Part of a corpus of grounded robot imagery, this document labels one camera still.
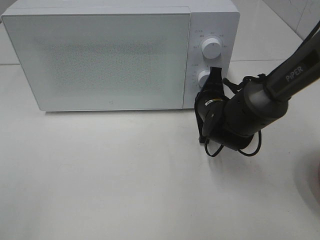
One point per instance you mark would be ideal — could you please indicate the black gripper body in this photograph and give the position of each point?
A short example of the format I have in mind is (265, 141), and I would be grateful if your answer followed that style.
(209, 105)

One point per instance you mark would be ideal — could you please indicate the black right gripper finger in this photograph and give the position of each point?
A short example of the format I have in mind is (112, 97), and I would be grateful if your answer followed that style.
(214, 79)

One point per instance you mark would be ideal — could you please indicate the white microwave door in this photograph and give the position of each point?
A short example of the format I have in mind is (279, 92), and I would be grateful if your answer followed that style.
(102, 62)

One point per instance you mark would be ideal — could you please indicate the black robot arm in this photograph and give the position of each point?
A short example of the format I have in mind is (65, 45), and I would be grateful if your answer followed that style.
(233, 115)

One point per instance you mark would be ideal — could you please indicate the lower white timer knob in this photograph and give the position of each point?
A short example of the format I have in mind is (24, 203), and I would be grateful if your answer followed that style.
(202, 77)

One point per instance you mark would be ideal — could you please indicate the upper white power knob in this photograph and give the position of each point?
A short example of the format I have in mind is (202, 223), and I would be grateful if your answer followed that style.
(211, 47)

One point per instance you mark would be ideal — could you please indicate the white microwave oven body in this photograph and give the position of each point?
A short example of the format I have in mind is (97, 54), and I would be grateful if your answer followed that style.
(207, 18)

